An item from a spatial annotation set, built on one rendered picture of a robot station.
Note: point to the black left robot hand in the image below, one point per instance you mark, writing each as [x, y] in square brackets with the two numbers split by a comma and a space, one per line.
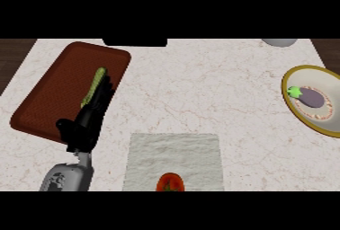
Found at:
[86, 125]

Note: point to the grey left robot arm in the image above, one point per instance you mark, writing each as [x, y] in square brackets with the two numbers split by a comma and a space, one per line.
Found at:
[67, 176]

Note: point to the dark red placemat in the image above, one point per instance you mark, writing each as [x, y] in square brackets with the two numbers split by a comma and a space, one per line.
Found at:
[58, 90]

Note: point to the white textured placemat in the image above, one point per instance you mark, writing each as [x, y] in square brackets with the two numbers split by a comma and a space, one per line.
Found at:
[175, 155]

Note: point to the purple eggplant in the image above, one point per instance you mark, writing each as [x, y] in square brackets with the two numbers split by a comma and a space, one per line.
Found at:
[310, 96]

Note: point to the gold-rimmed white bowl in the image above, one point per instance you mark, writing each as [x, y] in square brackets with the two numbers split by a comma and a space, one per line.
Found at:
[317, 101]

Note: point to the green cucumber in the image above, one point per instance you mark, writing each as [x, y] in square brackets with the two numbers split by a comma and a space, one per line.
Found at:
[95, 84]

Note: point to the red tomato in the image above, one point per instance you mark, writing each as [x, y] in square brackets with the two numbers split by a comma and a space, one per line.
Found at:
[171, 182]

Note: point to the grey round object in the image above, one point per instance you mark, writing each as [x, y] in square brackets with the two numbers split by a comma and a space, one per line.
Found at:
[280, 42]

